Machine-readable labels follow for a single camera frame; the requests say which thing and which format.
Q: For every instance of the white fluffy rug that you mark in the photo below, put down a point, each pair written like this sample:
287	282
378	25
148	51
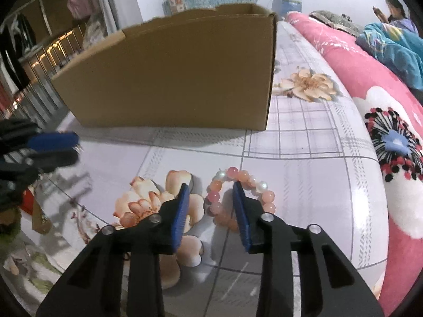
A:
28	272

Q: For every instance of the brown paper gift bag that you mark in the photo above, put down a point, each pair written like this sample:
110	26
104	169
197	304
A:
40	222

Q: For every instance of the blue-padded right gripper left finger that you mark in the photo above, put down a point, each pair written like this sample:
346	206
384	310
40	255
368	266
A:
92	283

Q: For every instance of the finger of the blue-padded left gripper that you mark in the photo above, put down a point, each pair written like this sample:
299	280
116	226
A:
53	141
47	162

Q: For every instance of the blue patterned blanket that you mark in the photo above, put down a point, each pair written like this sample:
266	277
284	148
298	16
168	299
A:
398	49

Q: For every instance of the pink floral bedding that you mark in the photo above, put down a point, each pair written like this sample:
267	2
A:
393	117

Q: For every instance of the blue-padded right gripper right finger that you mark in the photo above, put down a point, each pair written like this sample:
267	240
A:
329	283

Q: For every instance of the red paper gift bag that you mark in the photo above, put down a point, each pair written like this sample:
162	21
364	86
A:
27	204

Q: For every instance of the seated person in lilac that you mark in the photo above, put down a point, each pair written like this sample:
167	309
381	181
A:
397	16

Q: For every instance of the brown cardboard box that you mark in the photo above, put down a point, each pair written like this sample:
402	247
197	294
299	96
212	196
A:
203	68

